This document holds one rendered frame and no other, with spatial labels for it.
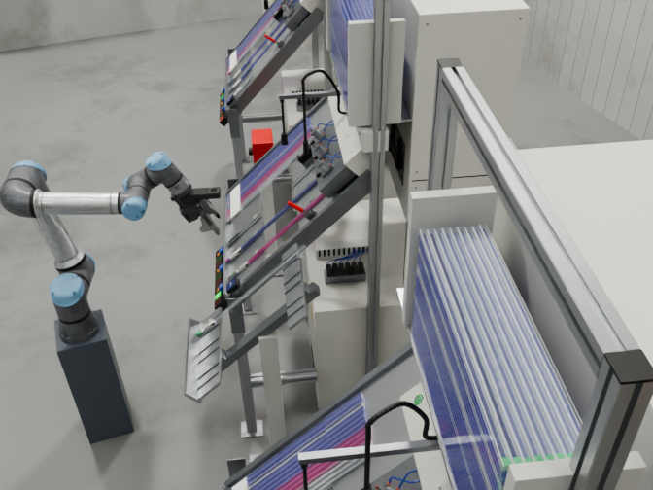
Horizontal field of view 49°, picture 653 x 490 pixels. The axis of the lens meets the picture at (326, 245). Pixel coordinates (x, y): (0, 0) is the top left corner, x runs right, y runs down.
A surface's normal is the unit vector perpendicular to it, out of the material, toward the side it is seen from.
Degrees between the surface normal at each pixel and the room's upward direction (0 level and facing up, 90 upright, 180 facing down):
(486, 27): 90
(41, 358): 0
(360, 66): 90
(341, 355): 90
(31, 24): 90
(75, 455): 0
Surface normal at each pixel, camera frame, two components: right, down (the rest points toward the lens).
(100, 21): 0.34, 0.58
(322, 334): 0.11, 0.61
